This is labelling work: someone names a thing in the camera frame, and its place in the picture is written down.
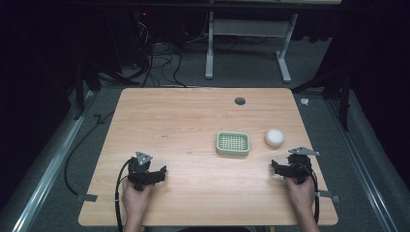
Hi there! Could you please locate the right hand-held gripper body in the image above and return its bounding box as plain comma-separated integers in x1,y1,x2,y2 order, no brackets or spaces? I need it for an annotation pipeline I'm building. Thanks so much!
282,146,321,186

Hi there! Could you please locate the grey tape strip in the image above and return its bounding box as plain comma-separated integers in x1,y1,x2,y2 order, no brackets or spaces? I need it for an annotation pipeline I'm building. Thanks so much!
76,193,99,203
316,189,341,203

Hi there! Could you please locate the person's right hand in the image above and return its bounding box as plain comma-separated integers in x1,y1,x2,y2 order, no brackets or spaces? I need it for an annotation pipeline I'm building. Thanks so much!
285,175,316,211

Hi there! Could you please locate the white metal desk frame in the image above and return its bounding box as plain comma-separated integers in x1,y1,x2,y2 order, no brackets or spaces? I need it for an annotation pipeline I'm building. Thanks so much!
204,11,299,84

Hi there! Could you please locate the grey metal floor rail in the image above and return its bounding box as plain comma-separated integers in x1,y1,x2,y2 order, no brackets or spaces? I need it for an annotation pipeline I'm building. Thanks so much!
11,91,98,232
325,98,400,232

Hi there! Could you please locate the green soap dish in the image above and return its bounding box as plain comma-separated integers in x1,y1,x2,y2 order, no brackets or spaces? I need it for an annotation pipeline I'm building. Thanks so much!
215,130,251,158

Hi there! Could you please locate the person's left hand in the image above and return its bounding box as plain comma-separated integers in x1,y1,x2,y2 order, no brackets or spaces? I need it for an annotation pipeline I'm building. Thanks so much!
121,179,153,220

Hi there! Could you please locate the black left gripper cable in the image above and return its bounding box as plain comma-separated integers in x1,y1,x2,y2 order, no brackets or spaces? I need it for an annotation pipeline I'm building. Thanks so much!
113,158,133,232

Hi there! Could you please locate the black metal stand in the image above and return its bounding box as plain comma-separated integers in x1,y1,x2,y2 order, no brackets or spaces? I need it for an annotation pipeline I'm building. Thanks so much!
72,59,141,121
291,69,354,131

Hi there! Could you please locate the long black floor cable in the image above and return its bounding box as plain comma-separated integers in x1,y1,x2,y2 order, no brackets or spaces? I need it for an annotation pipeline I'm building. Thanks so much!
63,109,116,197

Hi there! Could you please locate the white round soap bar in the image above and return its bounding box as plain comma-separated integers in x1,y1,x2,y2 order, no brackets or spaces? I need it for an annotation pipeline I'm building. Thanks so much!
264,129,285,149

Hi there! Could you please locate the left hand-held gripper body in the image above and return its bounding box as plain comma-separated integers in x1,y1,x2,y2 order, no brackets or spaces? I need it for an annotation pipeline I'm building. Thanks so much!
127,151,157,191

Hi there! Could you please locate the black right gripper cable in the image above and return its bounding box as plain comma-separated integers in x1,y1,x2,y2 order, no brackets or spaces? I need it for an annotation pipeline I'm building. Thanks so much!
308,169,321,225

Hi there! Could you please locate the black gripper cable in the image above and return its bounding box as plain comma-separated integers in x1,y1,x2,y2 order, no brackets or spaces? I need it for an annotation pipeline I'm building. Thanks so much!
113,158,133,232
308,169,321,225

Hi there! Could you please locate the tangle of black floor cables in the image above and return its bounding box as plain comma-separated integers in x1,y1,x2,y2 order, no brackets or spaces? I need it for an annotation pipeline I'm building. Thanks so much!
130,18,188,89

